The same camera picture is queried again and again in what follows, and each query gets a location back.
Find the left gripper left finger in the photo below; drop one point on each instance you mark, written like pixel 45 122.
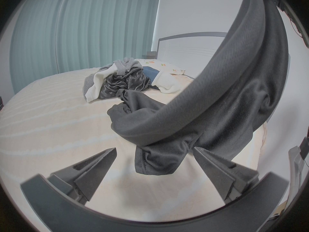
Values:
pixel 93 171

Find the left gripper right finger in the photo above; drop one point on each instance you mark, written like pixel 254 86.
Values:
pixel 218 171

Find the black garment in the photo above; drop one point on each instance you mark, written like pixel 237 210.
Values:
pixel 217 105

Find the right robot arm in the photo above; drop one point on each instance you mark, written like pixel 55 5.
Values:
pixel 293 18

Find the bed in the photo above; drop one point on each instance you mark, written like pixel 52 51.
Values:
pixel 53 124

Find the pile of clothes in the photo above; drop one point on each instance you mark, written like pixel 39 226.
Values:
pixel 125 81

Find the white printed pillow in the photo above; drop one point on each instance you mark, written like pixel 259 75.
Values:
pixel 166 65

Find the dark bedside table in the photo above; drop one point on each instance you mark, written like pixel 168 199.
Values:
pixel 150 54

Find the blue-green curtain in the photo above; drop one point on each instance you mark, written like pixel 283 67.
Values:
pixel 84 25

